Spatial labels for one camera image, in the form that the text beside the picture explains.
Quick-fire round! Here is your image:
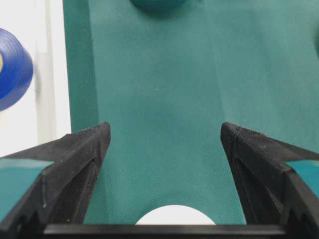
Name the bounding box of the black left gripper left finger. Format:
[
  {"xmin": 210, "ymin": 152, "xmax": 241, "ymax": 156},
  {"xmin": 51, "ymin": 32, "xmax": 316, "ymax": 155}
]
[{"xmin": 0, "ymin": 122, "xmax": 111, "ymax": 239}]

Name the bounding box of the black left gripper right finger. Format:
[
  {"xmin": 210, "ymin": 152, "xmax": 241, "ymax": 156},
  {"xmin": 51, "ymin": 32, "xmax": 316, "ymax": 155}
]
[{"xmin": 220, "ymin": 122, "xmax": 319, "ymax": 239}]

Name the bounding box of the blue tape roll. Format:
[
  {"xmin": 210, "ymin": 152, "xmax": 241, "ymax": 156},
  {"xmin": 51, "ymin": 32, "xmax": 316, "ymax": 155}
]
[{"xmin": 0, "ymin": 29, "xmax": 33, "ymax": 111}]

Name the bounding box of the yellow tape roll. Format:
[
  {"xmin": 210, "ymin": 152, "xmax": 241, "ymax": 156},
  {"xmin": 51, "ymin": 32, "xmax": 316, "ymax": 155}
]
[{"xmin": 312, "ymin": 28, "xmax": 319, "ymax": 57}]

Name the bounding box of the white tape roll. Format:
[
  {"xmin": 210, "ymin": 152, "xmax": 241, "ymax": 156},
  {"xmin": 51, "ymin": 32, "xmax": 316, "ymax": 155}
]
[{"xmin": 136, "ymin": 205, "xmax": 215, "ymax": 225}]

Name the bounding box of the white plastic case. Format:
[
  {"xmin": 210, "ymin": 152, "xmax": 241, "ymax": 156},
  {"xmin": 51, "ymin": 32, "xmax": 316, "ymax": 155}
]
[{"xmin": 0, "ymin": 0, "xmax": 73, "ymax": 160}]

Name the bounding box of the green tape roll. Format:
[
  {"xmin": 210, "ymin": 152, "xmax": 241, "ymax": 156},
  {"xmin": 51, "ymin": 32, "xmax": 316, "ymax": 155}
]
[{"xmin": 130, "ymin": 0, "xmax": 204, "ymax": 19}]

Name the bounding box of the green table cloth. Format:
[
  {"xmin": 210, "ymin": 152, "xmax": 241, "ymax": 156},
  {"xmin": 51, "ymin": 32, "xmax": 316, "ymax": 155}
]
[{"xmin": 63, "ymin": 0, "xmax": 319, "ymax": 224}]

